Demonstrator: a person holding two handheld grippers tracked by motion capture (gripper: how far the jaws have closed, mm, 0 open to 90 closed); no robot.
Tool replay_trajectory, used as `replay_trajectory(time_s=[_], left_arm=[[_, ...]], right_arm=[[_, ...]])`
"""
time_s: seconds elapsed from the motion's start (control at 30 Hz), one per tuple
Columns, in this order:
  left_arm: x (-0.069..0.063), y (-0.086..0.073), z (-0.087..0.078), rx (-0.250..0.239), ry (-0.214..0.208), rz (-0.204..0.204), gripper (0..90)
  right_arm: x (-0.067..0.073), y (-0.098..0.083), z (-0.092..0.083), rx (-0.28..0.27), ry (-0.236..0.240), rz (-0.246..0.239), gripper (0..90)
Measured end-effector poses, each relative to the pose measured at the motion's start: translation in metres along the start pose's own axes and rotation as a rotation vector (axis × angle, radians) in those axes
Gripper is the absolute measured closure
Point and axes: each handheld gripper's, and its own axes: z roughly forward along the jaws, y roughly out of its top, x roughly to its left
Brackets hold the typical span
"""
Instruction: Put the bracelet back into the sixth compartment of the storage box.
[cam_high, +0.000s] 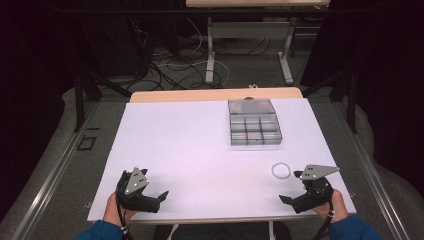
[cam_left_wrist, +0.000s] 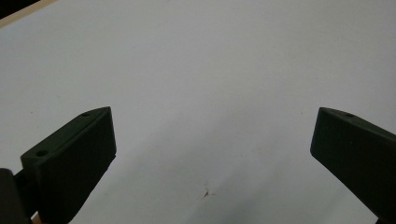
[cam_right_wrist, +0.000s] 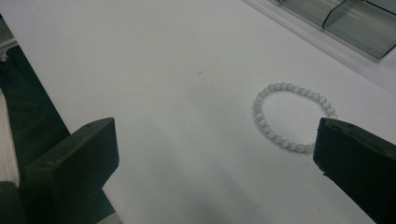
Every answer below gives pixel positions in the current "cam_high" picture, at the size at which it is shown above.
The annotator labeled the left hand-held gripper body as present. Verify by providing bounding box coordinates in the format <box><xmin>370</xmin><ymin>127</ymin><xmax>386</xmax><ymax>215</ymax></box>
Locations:
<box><xmin>115</xmin><ymin>166</ymin><xmax>162</xmax><ymax>214</ymax></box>

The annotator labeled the person's left hand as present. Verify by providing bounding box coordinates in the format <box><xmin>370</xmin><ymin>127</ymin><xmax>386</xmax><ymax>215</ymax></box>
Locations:
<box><xmin>102</xmin><ymin>192</ymin><xmax>138</xmax><ymax>228</ymax></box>

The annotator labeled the white table cover sheet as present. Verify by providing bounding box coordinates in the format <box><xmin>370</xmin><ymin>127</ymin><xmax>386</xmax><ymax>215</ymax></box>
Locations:
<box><xmin>86</xmin><ymin>97</ymin><xmax>357</xmax><ymax>223</ymax></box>

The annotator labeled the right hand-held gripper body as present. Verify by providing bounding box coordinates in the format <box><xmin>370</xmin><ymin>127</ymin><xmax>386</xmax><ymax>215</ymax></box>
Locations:
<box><xmin>292</xmin><ymin>163</ymin><xmax>341</xmax><ymax>215</ymax></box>

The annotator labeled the black floor cables bundle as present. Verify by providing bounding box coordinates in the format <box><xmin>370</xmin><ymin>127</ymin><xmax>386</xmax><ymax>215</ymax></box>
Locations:
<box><xmin>131</xmin><ymin>18</ymin><xmax>273</xmax><ymax>92</ymax></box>

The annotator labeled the white metal frame desk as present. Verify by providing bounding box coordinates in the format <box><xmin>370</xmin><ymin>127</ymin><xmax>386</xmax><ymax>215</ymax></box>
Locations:
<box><xmin>185</xmin><ymin>0</ymin><xmax>332</xmax><ymax>86</ymax></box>

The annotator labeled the clear plastic compartment box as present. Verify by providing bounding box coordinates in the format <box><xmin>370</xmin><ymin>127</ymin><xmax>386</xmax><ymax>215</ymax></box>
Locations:
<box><xmin>227</xmin><ymin>98</ymin><xmax>284</xmax><ymax>147</ymax></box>

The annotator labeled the right hand-held gripper cable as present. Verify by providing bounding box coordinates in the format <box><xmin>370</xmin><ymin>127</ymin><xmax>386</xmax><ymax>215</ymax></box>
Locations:
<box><xmin>310</xmin><ymin>200</ymin><xmax>335</xmax><ymax>240</ymax></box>

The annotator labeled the black metal stand frame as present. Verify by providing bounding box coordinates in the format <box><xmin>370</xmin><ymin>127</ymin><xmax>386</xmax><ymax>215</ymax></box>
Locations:
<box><xmin>301</xmin><ymin>9</ymin><xmax>364</xmax><ymax>134</ymax></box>
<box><xmin>54</xmin><ymin>6</ymin><xmax>134</xmax><ymax>133</ymax></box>

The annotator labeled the aluminium floor rail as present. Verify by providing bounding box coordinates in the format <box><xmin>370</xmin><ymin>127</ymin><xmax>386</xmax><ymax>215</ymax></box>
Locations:
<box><xmin>11</xmin><ymin>101</ymin><xmax>101</xmax><ymax>240</ymax></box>
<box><xmin>333</xmin><ymin>101</ymin><xmax>413</xmax><ymax>240</ymax></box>

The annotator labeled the hand-held gripper cable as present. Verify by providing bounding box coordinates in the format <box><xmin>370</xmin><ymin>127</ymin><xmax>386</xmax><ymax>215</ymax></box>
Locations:
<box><xmin>115</xmin><ymin>199</ymin><xmax>135</xmax><ymax>240</ymax></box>
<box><xmin>310</xmin><ymin>200</ymin><xmax>335</xmax><ymax>240</ymax></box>

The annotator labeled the person's right hand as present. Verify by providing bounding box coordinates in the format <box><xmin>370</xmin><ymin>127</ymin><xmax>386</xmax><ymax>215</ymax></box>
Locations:
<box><xmin>312</xmin><ymin>189</ymin><xmax>350</xmax><ymax>223</ymax></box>

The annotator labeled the black floor socket frame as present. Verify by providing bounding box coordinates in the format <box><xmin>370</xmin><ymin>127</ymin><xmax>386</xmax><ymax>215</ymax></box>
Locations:
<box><xmin>76</xmin><ymin>134</ymin><xmax>98</xmax><ymax>152</ymax></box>

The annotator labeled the left hand-held gripper cable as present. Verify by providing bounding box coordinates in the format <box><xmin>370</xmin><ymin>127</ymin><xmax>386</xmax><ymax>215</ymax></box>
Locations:
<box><xmin>115</xmin><ymin>199</ymin><xmax>135</xmax><ymax>240</ymax></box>

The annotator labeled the white floor cable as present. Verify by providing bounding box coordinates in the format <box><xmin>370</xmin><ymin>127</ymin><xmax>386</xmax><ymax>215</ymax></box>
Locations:
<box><xmin>155</xmin><ymin>16</ymin><xmax>232</xmax><ymax>88</ymax></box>

